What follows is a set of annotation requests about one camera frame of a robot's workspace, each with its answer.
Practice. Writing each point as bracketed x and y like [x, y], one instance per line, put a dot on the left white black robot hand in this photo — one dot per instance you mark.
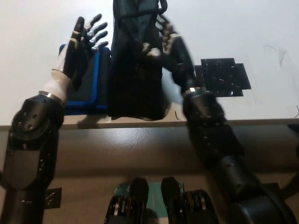
[67, 60]

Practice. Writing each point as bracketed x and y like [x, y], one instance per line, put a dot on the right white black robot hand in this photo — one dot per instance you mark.
[182, 60]

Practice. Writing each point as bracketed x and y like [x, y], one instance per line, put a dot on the black fabric lunch bag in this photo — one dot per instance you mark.
[135, 81]

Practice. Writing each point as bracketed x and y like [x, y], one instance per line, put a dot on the black blue Strebito notebook pouch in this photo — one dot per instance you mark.
[87, 93]

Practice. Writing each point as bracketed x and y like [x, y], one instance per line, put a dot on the black tape patch on table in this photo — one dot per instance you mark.
[222, 77]

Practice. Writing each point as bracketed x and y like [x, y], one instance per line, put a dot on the thin black thread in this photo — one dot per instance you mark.
[297, 112]

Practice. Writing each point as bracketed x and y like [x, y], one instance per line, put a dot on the black tape floor marker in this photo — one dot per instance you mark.
[54, 197]

